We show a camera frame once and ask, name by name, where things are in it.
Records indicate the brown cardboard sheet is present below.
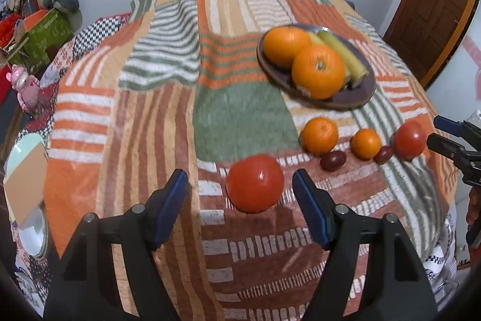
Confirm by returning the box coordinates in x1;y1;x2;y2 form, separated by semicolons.
3;141;49;222

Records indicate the pink plastic toy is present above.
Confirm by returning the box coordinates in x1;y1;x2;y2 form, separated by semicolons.
11;65;41;115

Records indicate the black and white checkered cloth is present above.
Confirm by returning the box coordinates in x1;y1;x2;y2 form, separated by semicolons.
72;13;132;60

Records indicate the pale green plate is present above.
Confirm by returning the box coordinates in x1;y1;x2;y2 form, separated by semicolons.
5;133;45;177

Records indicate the white printed cloth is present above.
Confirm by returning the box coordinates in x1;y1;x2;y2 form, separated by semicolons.
423;201;458;293

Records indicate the dark red grape left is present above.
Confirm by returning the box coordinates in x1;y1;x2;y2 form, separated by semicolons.
320;150;347;172

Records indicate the medium orange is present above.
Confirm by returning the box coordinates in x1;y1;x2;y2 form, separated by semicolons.
302;117;339;156

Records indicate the small orange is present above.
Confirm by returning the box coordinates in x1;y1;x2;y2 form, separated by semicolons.
350;128;382;160

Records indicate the medium red tomato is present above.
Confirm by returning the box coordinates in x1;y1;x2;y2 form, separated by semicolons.
393;120;428;160

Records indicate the dark red grape right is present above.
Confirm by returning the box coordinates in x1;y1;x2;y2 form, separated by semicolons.
373;146;394;165

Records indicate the dark red grape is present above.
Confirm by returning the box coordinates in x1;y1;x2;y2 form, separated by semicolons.
373;146;394;165
320;150;347;172

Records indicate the dark round plate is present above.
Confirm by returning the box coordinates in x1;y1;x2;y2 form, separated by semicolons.
256;26;377;110

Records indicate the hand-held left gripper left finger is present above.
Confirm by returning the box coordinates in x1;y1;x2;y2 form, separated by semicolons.
43;168;189;321

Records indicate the person's right hand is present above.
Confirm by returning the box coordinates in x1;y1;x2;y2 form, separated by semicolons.
465;189;481;247

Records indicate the striped patchwork blanket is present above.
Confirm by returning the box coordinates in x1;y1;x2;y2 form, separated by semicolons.
43;0;461;321

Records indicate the clear glass lid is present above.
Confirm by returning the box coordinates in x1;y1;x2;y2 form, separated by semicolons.
18;202;49;258

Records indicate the large orange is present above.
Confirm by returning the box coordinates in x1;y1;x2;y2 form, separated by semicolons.
292;44;346;100
262;26;313;70

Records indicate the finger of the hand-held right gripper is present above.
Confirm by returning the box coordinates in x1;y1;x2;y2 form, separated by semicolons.
433;116;481;142
426;133;481;187

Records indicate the brown wooden door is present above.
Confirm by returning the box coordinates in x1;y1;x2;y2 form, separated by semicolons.
381;0;481;89

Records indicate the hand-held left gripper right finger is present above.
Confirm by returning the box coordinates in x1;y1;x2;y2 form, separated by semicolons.
292;168;440;321

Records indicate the green cardboard box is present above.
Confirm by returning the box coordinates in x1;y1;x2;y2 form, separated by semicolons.
15;7;75;75

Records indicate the large red tomato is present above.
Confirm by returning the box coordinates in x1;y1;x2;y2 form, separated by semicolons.
225;154;285;214

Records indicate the yellow-green banana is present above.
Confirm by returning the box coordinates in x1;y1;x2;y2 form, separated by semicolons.
306;31;353;89
317;31;369;82

